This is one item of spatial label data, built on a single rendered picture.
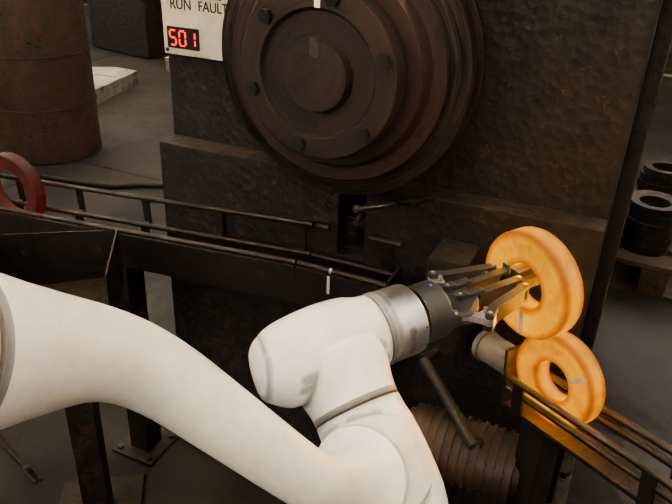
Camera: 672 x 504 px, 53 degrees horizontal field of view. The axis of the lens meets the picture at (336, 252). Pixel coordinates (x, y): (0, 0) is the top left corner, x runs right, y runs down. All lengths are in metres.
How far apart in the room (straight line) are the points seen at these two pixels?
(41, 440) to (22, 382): 1.73
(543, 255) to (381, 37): 0.41
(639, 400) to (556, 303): 1.48
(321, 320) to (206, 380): 0.26
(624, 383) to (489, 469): 1.24
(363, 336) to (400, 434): 0.11
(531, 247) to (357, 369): 0.32
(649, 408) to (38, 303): 2.12
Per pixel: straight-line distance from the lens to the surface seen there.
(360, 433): 0.70
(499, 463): 1.26
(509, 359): 1.18
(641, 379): 2.49
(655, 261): 2.96
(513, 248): 0.96
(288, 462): 0.58
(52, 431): 2.14
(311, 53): 1.12
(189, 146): 1.55
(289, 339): 0.74
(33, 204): 1.84
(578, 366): 1.09
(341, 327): 0.75
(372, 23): 1.07
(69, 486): 1.96
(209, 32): 1.49
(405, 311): 0.80
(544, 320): 0.96
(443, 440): 1.27
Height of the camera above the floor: 1.37
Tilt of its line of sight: 28 degrees down
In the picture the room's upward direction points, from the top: 2 degrees clockwise
